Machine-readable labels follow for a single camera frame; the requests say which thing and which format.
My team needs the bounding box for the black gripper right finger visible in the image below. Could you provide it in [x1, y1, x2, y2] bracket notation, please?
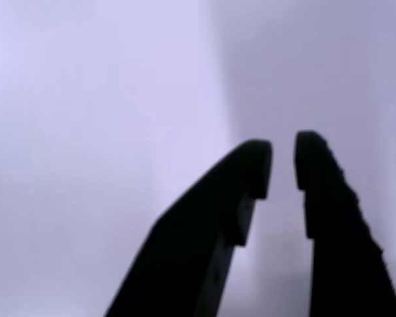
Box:
[293, 130, 396, 317]

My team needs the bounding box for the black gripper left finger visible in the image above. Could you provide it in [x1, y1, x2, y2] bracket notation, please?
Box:
[103, 140, 273, 317]

